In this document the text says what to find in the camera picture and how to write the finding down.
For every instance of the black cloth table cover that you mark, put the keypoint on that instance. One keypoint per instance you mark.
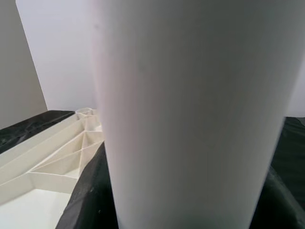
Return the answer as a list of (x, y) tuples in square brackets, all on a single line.
[(90, 202)]

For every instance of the white plastic children table top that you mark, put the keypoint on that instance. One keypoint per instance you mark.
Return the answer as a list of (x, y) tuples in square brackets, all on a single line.
[(35, 202)]

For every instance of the white plastic table leg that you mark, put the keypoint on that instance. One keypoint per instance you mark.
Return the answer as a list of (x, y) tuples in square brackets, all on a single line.
[(190, 119)]

